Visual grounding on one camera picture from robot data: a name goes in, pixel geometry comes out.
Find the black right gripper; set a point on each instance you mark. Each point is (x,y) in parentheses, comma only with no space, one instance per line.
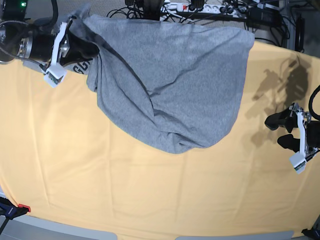
(39,47)

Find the white power strip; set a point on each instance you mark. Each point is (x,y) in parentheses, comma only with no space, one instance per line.
(207,11)

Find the black clamp bottom right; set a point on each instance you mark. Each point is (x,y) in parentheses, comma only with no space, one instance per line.
(313,233)

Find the black box far right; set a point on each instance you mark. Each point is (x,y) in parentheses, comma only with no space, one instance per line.
(299,34)

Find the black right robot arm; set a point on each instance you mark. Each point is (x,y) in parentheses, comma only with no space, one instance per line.
(14,25)

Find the clamp with red tip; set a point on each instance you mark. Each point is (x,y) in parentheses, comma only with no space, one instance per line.
(10,211)

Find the grey t-shirt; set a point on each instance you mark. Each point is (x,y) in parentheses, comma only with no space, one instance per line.
(172,86)

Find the black power adapter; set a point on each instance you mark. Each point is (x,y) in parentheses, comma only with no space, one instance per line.
(266,17)

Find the black centre post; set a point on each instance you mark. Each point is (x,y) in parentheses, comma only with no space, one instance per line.
(152,9)

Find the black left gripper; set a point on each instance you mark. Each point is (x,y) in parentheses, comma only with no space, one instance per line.
(288,119)

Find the yellow table cloth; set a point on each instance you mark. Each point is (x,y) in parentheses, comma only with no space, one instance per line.
(62,157)

